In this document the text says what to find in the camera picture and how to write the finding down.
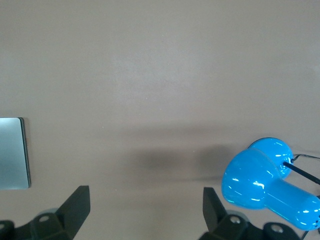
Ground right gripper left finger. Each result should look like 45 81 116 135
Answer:
0 184 91 240

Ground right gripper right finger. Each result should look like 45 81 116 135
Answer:
199 186 305 240

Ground grey aluminium laptop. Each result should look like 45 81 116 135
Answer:
0 117 32 191

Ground blue desk lamp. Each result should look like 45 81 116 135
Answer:
221 136 320 231

